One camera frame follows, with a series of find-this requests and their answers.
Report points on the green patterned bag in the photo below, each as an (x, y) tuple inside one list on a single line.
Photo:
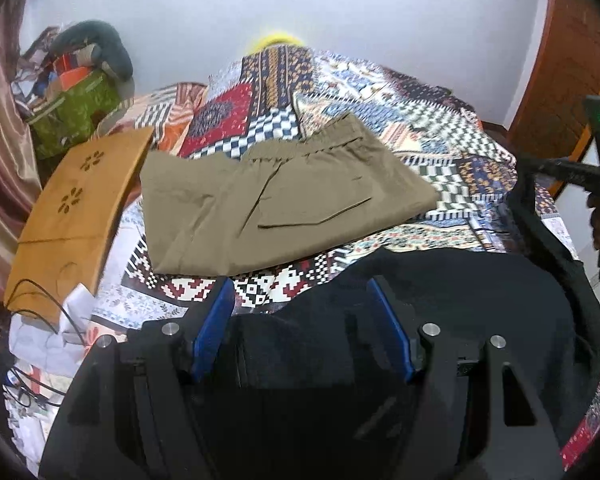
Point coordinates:
[(75, 110)]

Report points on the brown wooden door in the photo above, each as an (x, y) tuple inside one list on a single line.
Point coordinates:
[(570, 60)]

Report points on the yellow round object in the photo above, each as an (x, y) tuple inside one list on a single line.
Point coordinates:
[(275, 40)]

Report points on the wooden lap table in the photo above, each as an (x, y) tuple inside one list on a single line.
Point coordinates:
[(75, 200)]

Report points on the khaki pants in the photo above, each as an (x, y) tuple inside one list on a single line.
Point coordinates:
[(280, 210)]

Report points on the pile of papers and boxes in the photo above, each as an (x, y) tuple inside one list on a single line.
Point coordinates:
[(35, 70)]

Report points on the grey plush pillow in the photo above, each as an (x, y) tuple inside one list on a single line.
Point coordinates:
[(110, 45)]

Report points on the black pants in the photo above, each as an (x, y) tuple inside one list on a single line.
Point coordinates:
[(480, 300)]

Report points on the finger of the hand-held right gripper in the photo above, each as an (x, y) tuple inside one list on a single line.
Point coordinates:
[(565, 172)]

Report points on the orange box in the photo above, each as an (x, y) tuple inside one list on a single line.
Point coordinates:
[(75, 75)]

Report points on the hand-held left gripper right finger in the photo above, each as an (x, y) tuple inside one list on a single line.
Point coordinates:
[(392, 330)]

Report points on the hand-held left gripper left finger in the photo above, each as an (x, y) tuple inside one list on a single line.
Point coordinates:
[(212, 327)]

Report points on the patchwork printed blanket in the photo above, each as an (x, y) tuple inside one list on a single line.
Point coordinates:
[(380, 110)]

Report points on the striped pink curtain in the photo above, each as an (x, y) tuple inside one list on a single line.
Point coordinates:
[(0, 135)]

